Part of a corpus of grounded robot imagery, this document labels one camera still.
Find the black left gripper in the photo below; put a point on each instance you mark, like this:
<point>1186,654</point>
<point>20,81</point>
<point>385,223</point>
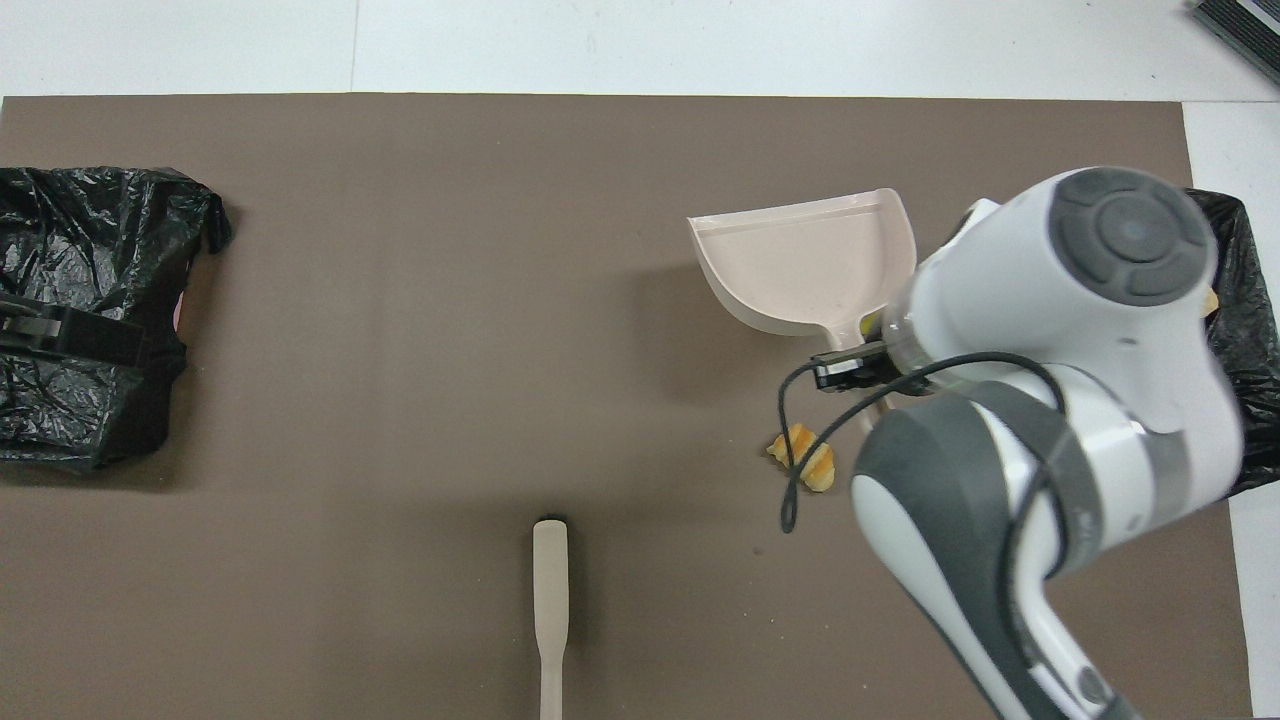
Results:
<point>70,335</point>

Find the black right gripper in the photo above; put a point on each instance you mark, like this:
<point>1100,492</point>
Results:
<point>845,372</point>

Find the beige plastic dustpan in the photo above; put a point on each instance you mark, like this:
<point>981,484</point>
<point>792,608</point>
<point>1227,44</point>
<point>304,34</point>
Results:
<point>800,260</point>

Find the beige hand brush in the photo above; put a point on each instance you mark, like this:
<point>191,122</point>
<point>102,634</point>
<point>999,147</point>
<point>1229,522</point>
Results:
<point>550,570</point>

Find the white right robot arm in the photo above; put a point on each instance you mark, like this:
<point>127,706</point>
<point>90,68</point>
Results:
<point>1000,300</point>

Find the black trash bag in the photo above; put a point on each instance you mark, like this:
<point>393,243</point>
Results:
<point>80,230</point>
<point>1255,330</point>

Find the pink plastic bin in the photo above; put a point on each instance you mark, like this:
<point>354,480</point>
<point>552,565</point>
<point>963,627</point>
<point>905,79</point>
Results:
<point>179,312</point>

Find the striped croissant toy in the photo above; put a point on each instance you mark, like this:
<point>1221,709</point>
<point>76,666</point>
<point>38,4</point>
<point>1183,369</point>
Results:
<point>818,470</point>

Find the brown paper table mat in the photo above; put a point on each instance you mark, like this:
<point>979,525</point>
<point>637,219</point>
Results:
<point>400,300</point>

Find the dark grey ribbed box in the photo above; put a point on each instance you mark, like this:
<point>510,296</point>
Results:
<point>1250,25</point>

